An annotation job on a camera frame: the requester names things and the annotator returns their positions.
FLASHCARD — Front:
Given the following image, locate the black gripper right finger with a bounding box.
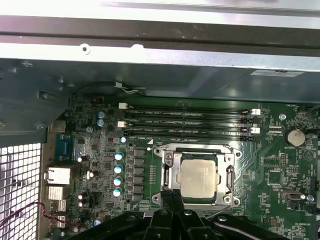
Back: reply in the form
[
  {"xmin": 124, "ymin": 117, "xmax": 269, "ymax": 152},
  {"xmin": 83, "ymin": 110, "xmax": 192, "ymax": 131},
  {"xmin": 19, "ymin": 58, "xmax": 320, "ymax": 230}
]
[{"xmin": 173, "ymin": 189, "xmax": 286, "ymax": 240}]

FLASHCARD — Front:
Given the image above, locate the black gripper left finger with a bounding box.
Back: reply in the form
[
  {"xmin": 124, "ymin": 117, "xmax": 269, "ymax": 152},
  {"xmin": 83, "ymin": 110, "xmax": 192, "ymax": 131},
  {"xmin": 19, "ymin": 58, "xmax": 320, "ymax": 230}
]
[{"xmin": 67, "ymin": 190, "xmax": 175, "ymax": 240}]

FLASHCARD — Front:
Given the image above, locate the silver CPU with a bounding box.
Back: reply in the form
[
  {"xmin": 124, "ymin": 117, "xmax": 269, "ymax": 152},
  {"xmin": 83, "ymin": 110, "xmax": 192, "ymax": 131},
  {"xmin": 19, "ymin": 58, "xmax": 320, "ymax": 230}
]
[{"xmin": 179, "ymin": 158, "xmax": 222, "ymax": 200}]

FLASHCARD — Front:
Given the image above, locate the metal socket cover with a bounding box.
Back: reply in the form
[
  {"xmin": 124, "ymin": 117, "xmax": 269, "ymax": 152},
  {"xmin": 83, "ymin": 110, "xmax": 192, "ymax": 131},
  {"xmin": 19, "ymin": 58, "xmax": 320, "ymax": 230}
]
[{"xmin": 163, "ymin": 149, "xmax": 236, "ymax": 201}]

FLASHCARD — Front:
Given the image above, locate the wire locking lever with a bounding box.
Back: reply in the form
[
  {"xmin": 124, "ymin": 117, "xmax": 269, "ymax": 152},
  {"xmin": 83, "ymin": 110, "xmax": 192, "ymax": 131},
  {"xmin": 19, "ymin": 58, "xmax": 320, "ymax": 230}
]
[{"xmin": 226, "ymin": 164, "xmax": 236, "ymax": 196}]

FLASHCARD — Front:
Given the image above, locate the CPU socket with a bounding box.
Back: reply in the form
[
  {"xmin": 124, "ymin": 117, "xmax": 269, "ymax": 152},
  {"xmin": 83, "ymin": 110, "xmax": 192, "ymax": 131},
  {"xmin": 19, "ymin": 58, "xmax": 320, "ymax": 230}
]
[{"xmin": 152, "ymin": 143, "xmax": 243, "ymax": 205}]

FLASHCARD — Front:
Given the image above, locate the green motherboard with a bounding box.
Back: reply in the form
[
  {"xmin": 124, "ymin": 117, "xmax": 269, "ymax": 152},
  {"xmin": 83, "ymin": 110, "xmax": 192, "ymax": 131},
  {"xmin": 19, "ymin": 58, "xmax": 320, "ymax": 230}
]
[{"xmin": 46, "ymin": 94, "xmax": 320, "ymax": 240}]

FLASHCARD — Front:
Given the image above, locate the silver USB port block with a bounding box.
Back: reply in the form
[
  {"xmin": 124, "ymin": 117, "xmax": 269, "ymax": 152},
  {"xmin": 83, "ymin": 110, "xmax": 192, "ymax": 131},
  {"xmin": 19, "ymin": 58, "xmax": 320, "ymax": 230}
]
[{"xmin": 47, "ymin": 186, "xmax": 65, "ymax": 201}]

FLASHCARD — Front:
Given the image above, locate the silver ethernet port block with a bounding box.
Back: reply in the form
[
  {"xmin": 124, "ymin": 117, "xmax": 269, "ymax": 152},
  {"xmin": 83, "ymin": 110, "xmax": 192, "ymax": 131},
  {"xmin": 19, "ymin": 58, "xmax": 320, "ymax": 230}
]
[{"xmin": 44, "ymin": 166, "xmax": 72, "ymax": 186}]

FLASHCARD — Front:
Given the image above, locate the blue serial port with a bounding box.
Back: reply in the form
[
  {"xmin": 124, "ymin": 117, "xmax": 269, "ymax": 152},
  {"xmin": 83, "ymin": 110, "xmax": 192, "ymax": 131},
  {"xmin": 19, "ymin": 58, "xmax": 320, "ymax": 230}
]
[{"xmin": 53, "ymin": 133, "xmax": 76, "ymax": 163}]

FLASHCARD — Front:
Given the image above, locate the silver coin battery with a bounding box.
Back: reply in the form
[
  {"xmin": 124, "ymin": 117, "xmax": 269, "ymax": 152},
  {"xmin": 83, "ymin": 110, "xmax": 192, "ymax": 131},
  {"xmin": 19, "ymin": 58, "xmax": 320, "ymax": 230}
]
[{"xmin": 286, "ymin": 127, "xmax": 306, "ymax": 148}]

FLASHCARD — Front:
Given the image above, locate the black open PC case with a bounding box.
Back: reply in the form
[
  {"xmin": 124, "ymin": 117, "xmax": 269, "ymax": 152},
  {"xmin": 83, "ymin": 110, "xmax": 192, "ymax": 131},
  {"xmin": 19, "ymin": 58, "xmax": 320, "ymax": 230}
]
[{"xmin": 0, "ymin": 0, "xmax": 320, "ymax": 240}]

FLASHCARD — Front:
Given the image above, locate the red black twisted wire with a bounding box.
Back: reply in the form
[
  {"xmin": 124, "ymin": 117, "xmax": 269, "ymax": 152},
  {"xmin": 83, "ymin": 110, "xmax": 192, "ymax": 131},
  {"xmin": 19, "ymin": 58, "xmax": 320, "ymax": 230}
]
[{"xmin": 0, "ymin": 201, "xmax": 82, "ymax": 227}]

